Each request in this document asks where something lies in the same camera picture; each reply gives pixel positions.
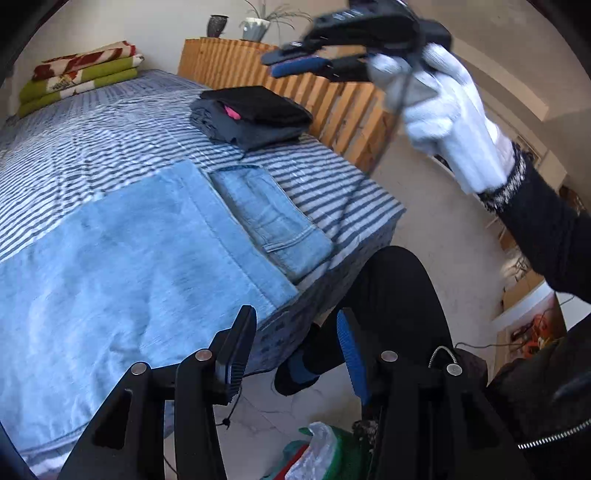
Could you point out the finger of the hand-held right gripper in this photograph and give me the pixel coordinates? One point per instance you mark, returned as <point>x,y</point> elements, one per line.
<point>300,67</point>
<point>288,54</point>

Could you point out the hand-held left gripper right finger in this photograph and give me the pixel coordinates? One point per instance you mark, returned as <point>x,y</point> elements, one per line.
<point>351,360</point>

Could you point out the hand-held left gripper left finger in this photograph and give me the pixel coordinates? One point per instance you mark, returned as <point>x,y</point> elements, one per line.
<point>238,355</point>

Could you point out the light blue denim jeans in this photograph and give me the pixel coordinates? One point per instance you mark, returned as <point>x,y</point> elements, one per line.
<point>138,277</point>

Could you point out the person's right forearm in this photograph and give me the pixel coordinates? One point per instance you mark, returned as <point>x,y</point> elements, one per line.
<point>549,230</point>

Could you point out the person's right hand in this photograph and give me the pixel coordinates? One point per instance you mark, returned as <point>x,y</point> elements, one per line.
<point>457,124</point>

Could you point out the potted plant in white pot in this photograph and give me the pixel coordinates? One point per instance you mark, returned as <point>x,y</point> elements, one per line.
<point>254,30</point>

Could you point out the folded black garment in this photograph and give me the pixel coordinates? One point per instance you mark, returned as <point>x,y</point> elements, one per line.
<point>263,104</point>

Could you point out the dark ceramic vase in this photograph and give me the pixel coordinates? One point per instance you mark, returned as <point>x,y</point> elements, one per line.
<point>217,26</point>

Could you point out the person's right leg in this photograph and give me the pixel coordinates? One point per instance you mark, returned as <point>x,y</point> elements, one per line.
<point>392,295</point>

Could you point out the pink folded garment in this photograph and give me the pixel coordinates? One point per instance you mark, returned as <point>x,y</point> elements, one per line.
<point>232,113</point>

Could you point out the white plastic bag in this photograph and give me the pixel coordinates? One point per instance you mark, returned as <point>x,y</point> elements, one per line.
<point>318,443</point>

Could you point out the folded dark grey garment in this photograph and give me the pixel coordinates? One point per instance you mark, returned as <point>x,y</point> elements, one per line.
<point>240,136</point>

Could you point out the green plastic bag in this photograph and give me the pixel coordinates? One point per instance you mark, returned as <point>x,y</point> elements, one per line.
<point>348,454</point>

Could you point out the white shelf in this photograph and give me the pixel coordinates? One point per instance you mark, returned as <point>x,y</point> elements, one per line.
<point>519,316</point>

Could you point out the orange power tool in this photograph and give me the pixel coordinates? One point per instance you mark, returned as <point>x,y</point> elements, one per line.
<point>538,330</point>

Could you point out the blue striped bed quilt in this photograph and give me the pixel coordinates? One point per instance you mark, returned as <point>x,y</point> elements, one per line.
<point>115,138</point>

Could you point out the red and white folded blanket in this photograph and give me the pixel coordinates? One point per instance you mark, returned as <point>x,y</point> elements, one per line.
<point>92,57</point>

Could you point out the person's black jacket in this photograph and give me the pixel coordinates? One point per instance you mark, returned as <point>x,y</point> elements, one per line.
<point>545,406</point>

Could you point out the wooden slatted bed rail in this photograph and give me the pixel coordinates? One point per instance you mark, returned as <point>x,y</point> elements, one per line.
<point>351,120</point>

